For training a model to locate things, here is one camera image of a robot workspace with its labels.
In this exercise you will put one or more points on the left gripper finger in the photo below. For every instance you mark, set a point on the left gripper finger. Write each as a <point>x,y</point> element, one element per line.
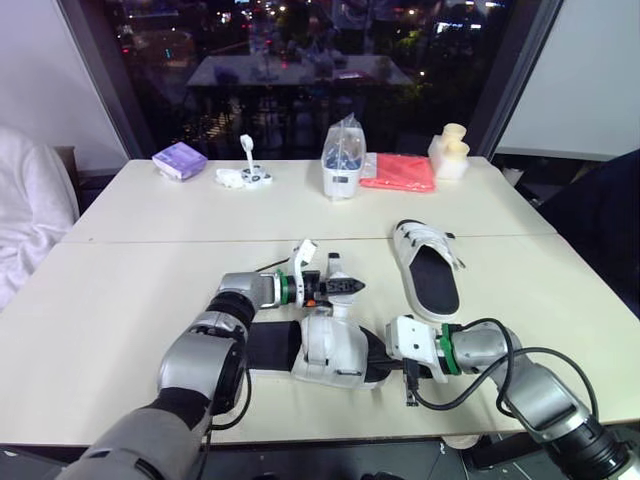
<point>345,286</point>

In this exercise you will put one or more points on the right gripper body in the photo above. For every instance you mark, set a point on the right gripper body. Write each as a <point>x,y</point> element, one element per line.
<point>422,372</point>

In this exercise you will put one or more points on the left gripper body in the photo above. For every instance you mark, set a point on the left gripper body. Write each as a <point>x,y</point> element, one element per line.
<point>315,286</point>

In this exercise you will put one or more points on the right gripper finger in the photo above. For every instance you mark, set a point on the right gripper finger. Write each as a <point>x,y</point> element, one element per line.
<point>387,364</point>

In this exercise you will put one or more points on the white sandal with black insole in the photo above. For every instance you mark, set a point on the white sandal with black insole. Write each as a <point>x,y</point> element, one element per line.
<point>432,280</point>
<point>335,350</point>

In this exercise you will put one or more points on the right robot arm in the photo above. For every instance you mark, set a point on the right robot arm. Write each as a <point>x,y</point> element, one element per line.
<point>545,385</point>

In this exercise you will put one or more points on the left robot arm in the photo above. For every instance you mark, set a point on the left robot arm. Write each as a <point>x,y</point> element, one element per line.
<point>200,355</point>

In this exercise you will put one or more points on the white container with clear bag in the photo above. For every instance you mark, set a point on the white container with clear bag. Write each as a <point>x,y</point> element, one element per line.
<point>341,165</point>

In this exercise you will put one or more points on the red flat pack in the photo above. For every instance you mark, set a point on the red flat pack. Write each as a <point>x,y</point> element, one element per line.
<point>400,172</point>

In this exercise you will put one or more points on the white plastic toy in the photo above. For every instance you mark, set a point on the white plastic toy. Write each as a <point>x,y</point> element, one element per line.
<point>247,175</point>

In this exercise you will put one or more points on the purple tissue pack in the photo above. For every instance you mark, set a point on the purple tissue pack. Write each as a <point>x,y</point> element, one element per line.
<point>180,160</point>

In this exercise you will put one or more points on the person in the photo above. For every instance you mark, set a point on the person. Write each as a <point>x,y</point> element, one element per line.
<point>30,215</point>

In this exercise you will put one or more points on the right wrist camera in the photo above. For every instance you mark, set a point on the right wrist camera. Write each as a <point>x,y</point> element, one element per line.
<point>415,340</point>

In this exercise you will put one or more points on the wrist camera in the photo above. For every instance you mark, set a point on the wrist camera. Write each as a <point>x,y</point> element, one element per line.
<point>302,255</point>
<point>415,340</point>

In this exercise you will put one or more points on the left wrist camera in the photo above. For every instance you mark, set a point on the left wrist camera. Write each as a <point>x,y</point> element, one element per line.
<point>302,255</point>

